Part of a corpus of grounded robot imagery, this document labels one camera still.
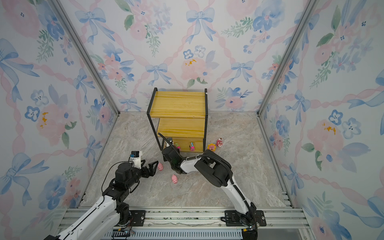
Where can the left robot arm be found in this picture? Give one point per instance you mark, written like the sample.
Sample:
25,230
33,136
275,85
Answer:
110,209

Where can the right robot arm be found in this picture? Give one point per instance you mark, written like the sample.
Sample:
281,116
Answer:
219,173

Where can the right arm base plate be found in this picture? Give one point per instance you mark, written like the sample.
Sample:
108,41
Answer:
235,219

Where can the colourful robot toy green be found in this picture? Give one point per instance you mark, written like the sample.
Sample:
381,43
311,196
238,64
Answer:
177,146

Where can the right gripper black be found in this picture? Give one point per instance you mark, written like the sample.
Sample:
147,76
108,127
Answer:
178,154

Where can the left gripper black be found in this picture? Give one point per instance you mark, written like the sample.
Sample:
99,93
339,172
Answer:
152,171

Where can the wooden shelf black metal frame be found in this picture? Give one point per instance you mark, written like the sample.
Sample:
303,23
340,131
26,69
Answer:
182,116

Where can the aluminium corner post left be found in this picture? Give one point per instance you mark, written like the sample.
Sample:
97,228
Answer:
68,26

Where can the pink pig toy front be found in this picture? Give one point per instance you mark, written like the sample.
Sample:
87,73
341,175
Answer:
174,179

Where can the aluminium corner post right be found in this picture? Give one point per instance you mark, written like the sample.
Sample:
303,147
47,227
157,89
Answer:
305,18

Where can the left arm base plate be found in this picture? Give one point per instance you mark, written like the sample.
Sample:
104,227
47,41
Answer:
132,218

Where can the colourful robot toy pink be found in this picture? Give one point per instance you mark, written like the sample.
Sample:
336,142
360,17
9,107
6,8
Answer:
192,146

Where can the pink pig toy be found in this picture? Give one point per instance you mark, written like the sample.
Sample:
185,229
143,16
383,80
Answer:
174,179
160,167

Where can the pink bear toy yellow petals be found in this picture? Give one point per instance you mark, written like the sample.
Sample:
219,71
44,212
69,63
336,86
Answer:
212,147

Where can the aluminium corner post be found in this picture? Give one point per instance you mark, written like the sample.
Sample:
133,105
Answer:
68,26
305,18

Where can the pink pig toy left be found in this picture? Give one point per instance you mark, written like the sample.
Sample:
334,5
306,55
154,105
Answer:
160,167

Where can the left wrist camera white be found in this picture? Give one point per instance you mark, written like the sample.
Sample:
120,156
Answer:
136,159

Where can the pink bear toy with cherry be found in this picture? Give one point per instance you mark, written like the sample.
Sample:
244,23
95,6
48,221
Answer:
219,142

